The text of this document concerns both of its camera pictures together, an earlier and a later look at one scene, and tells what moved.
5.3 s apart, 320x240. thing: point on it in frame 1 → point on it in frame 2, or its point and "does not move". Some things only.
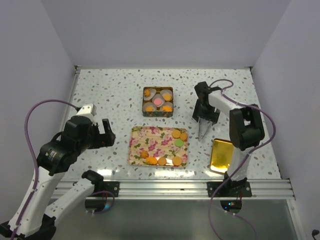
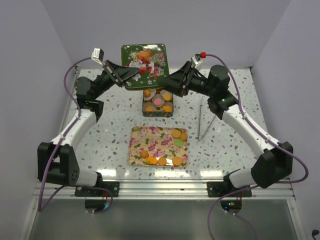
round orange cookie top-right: (176, 133) does not move
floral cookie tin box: (157, 101) does not move
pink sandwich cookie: (158, 101) does not move
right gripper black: (213, 117) → (175, 82)
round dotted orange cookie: (167, 97) does not move
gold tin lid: (222, 155) → (151, 60)
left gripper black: (103, 139) → (121, 73)
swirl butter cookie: (147, 93) does not move
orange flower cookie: (149, 109) does not move
